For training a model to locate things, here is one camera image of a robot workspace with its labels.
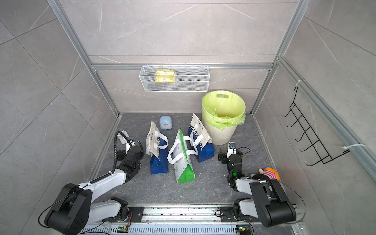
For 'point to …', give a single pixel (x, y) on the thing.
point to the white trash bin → (216, 136)
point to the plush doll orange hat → (270, 172)
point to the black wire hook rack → (324, 156)
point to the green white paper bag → (178, 155)
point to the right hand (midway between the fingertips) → (229, 148)
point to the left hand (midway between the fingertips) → (129, 146)
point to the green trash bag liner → (223, 108)
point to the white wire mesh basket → (187, 79)
